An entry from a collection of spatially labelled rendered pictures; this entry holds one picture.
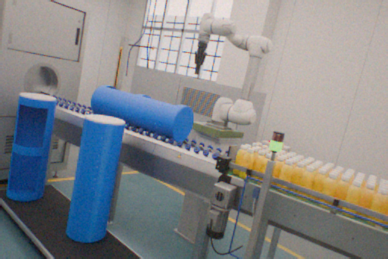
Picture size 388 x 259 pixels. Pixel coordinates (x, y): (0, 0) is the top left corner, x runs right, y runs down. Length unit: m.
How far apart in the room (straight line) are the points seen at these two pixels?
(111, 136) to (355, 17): 3.63
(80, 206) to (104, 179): 0.25
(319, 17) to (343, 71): 0.85
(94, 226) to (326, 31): 3.87
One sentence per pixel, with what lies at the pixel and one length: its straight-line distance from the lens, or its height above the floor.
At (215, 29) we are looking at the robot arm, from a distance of 2.40.
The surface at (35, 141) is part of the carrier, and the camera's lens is 3.26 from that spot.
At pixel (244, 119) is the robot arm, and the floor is 1.20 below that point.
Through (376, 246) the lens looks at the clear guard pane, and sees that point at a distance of 1.90.
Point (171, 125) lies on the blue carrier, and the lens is 2.35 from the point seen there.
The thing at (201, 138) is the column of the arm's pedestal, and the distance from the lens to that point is 2.90.
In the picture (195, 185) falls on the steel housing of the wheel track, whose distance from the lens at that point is 2.34.
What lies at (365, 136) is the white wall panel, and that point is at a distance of 4.64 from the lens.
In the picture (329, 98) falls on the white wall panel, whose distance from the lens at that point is 4.79.
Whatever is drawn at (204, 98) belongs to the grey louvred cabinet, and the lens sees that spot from 4.22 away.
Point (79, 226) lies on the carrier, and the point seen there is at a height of 0.27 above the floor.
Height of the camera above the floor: 1.44
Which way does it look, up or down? 8 degrees down
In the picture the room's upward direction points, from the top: 12 degrees clockwise
